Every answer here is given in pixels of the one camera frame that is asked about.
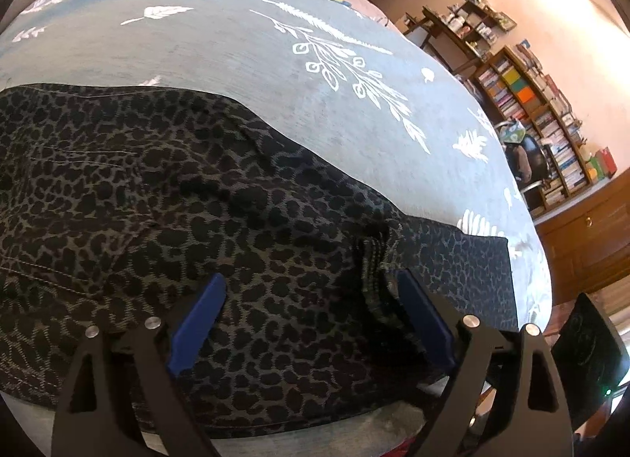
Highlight red cloth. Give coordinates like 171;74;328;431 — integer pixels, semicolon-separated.
379;437;419;457

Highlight grey leaf print duvet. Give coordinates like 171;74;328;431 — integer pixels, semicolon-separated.
0;0;553;457

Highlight black chair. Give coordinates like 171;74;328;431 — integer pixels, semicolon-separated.
497;120;556;214

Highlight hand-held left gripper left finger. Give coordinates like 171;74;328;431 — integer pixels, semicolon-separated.
50;272;227;457

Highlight wooden desk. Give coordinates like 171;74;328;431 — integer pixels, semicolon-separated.
402;9;485;79

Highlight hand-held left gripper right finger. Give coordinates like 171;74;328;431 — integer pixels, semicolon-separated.
396;269;574;457

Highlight wooden bookshelf with books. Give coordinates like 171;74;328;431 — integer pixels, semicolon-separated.
470;41;618;218

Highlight wooden low cabinet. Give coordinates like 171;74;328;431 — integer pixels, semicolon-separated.
533;176;630;301

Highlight floral cloth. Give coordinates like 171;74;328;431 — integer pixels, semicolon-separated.
498;121;526;146

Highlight dark leopard print pants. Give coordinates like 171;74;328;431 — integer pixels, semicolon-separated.
0;83;521;439

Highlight wooden desktop shelf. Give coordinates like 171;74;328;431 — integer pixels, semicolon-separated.
440;0;517;52

